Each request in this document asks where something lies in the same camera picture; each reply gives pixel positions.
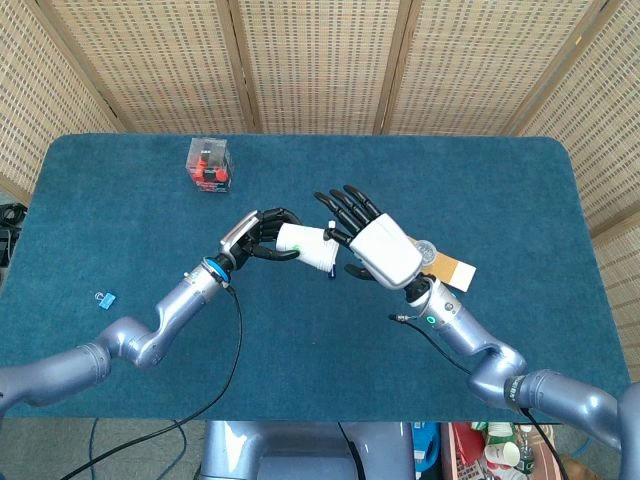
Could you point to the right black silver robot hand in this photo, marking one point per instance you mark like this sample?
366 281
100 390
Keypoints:
387 250

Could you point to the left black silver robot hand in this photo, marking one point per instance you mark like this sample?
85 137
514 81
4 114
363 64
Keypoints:
239 230

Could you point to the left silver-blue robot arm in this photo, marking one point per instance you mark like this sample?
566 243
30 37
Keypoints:
175 305

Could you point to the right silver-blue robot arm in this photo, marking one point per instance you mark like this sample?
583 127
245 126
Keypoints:
465 335

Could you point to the clear box with red-black toy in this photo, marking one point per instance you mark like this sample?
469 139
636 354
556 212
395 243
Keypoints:
210 167

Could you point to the white marker with blue cap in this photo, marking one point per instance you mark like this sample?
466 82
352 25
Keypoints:
331 272

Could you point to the blue carpet table cover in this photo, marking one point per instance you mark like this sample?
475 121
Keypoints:
320 350

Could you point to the small blue binder clip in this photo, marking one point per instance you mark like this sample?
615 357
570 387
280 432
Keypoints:
107 300

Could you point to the woven wicker screen panel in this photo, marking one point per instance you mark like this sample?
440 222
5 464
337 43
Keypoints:
320 65
160 65
605 125
35 100
480 65

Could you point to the blue plastic object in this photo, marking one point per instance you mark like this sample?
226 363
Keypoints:
427 447

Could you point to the red plastic basket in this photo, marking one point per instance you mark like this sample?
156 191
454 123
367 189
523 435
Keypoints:
462 450

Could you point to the silver-blue robot torso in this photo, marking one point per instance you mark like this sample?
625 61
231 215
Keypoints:
300 450

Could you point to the black equipment pile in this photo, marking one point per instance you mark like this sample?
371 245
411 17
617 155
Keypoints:
10 230

